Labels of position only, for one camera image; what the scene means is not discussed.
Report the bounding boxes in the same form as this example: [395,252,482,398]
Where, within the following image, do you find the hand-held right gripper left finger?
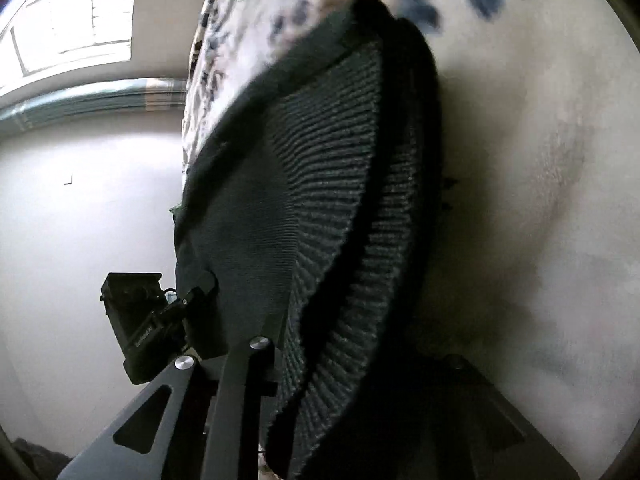
[56,335,281,480]

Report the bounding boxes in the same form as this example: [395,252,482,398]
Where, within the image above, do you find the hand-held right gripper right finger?
[425,354,586,480]

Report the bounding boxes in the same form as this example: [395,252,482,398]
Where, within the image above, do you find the dark cloth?
[10,437,71,480]

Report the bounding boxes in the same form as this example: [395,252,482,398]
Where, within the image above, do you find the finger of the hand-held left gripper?
[167,271,223,361]

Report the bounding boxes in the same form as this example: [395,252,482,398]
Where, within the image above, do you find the floral bed sheet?
[180,0,640,480]

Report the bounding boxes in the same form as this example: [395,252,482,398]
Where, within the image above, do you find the dark striped sweater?
[172,0,443,480]

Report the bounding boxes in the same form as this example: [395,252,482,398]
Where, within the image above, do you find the narrow teal curtain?
[0,77,188,131]

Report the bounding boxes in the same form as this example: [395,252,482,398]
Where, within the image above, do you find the window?
[0,0,138,98]

